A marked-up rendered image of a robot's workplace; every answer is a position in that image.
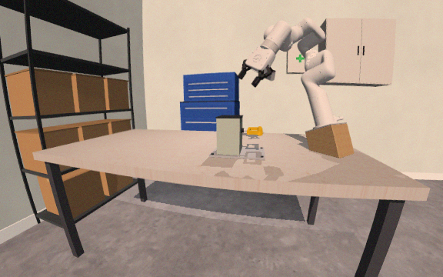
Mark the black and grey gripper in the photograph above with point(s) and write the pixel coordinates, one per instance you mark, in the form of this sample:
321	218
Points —
261	58

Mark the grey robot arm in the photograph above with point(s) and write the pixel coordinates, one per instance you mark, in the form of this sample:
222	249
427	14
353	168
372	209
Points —
319	66

